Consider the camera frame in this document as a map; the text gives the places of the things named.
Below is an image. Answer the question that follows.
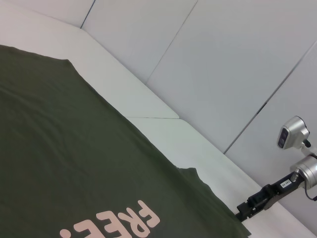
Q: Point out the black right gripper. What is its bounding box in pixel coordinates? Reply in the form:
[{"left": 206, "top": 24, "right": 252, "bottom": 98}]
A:
[{"left": 235, "top": 173, "right": 303, "bottom": 223}]

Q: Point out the dark green FREE! t-shirt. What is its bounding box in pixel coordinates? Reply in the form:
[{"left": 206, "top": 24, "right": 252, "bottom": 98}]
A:
[{"left": 0, "top": 44, "right": 251, "bottom": 238}]

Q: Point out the thin dark wrist cable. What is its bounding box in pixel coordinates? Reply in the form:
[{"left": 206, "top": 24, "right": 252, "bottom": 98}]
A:
[{"left": 304, "top": 153, "right": 317, "bottom": 202}]

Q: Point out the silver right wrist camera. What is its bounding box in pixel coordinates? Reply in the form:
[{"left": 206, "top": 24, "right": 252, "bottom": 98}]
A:
[{"left": 276, "top": 115, "right": 312, "bottom": 151}]

